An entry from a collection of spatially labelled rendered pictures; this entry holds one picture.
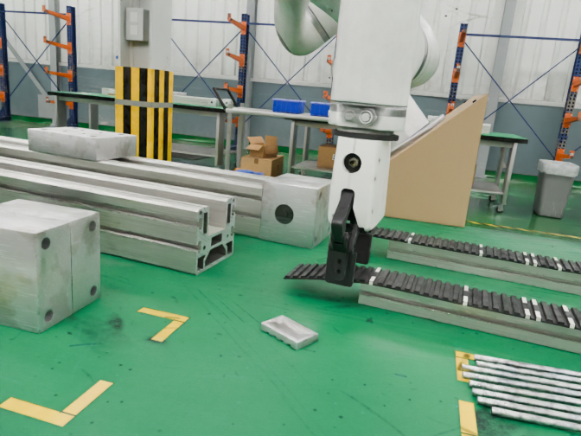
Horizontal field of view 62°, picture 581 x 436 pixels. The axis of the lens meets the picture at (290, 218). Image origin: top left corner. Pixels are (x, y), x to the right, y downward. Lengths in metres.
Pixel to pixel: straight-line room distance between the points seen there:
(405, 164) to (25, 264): 0.73
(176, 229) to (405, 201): 0.54
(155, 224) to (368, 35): 0.34
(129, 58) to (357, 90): 3.66
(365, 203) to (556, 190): 5.16
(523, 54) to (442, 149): 7.35
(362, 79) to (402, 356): 0.27
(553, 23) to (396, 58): 7.93
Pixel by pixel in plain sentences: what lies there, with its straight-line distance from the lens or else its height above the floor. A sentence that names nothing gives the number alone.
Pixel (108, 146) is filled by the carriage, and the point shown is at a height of 0.89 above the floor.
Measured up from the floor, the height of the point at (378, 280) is 0.81.
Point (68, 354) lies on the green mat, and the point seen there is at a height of 0.78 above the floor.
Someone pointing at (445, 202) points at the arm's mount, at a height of 0.82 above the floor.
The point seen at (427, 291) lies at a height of 0.81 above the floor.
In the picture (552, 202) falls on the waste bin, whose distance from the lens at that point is 5.66.
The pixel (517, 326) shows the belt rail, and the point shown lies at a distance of 0.57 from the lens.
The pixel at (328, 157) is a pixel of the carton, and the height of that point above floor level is 0.34.
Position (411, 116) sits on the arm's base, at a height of 0.98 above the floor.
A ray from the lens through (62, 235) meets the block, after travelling 0.49.
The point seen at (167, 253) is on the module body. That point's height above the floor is 0.80.
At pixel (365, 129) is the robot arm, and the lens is 0.52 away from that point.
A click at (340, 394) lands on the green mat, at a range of 0.41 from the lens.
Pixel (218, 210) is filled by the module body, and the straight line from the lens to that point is 0.66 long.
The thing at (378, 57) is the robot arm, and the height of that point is 1.05.
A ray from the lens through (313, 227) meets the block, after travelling 0.74.
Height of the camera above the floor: 1.01
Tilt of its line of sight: 14 degrees down
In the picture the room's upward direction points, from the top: 5 degrees clockwise
